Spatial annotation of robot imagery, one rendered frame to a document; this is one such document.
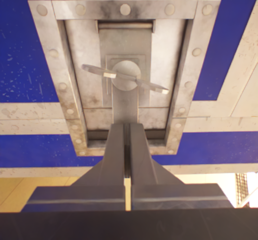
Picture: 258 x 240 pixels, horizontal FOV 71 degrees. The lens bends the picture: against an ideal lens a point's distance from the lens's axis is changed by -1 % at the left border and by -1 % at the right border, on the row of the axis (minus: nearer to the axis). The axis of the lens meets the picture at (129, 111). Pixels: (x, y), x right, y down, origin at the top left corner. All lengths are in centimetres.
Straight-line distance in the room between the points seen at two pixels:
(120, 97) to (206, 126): 11
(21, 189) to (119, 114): 290
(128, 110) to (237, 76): 10
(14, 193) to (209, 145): 291
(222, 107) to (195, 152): 8
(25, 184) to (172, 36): 296
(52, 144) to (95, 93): 9
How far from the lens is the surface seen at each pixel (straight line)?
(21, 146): 26
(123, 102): 15
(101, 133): 23
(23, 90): 19
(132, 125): 15
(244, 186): 297
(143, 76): 15
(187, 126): 21
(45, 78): 18
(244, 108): 22
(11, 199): 302
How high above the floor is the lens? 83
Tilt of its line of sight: 42 degrees up
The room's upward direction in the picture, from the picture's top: 180 degrees counter-clockwise
